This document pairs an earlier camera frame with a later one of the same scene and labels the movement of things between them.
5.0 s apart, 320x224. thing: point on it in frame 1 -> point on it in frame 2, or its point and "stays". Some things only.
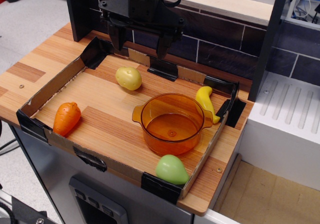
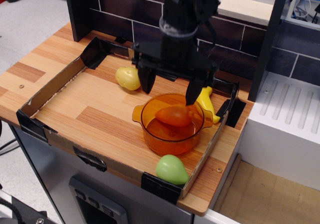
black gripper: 142,10 -> 178,56
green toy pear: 169,168 stays
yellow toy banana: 203,95 stays
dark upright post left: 80,10 stays
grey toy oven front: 95,206 stays
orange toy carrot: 66,115 -> 178,115
